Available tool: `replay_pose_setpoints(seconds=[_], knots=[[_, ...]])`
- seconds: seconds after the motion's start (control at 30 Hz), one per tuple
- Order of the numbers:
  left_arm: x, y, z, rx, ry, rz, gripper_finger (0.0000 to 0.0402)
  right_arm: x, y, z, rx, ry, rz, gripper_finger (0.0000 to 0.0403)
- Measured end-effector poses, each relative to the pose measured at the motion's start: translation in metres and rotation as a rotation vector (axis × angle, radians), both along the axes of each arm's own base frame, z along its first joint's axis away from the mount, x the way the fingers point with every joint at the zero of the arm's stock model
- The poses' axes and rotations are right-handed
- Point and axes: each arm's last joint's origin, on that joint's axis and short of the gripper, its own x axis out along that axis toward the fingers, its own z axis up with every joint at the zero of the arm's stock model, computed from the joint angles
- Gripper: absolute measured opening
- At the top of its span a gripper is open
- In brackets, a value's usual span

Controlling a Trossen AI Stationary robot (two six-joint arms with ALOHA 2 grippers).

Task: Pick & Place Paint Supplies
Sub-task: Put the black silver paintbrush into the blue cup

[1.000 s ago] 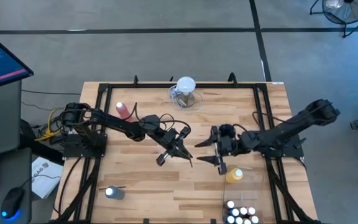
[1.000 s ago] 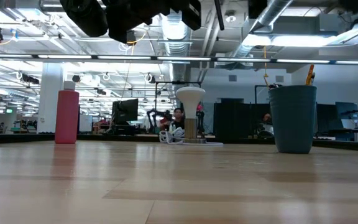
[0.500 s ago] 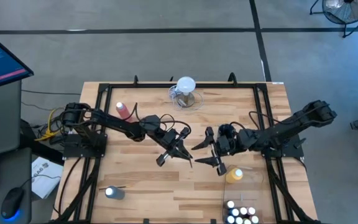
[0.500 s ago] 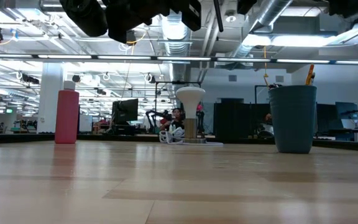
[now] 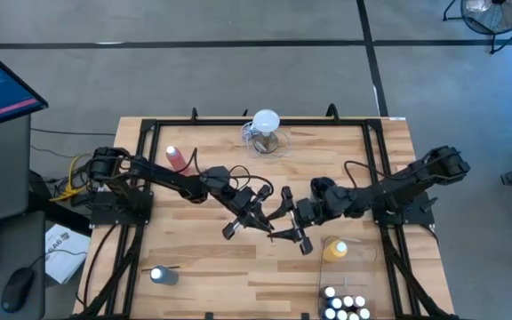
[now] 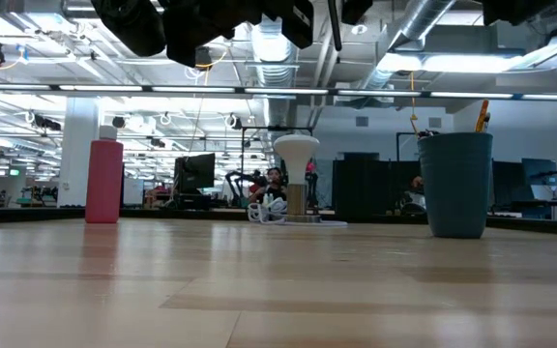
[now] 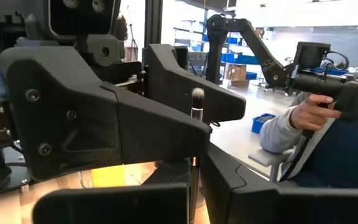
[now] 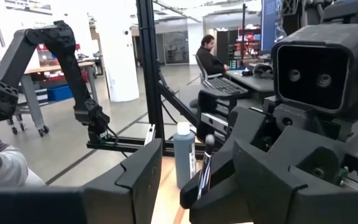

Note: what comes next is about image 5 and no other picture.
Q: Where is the yellow cable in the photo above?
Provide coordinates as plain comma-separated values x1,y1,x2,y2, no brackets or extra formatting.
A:
50,153,89,204

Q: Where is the large yellow paint bottle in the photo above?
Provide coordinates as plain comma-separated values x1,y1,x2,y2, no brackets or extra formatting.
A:
322,239,349,263

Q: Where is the large teal paint bottle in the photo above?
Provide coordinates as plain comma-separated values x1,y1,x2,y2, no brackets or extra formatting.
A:
149,265,180,287

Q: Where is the black floor cable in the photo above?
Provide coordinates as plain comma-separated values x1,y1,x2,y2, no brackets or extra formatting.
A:
30,127,117,137

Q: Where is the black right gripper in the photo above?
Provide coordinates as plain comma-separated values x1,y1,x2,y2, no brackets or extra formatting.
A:
267,185,318,257

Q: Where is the black computer mouse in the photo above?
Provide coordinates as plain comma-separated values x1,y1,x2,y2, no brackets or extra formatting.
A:
0,267,35,315

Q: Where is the black mouse cable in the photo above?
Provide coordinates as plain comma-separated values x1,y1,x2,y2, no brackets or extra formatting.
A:
27,247,89,273

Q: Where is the clear plastic bin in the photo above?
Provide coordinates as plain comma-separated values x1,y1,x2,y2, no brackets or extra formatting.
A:
319,234,380,320

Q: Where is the black floor fan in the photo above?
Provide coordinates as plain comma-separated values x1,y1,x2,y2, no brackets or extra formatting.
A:
442,0,512,55

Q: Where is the white bulb table lamp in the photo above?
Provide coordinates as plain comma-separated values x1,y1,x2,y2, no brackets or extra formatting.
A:
250,109,281,155

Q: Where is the large pink paint bottle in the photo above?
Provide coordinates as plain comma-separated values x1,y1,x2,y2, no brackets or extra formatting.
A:
165,145,191,176

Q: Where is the white paper booklet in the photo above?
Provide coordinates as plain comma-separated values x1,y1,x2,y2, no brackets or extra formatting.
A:
44,223,92,285

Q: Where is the grey desk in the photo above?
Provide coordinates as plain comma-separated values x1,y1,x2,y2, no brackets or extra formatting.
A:
0,114,47,320

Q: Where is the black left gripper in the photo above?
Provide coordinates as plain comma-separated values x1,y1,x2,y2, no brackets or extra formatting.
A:
221,183,276,241

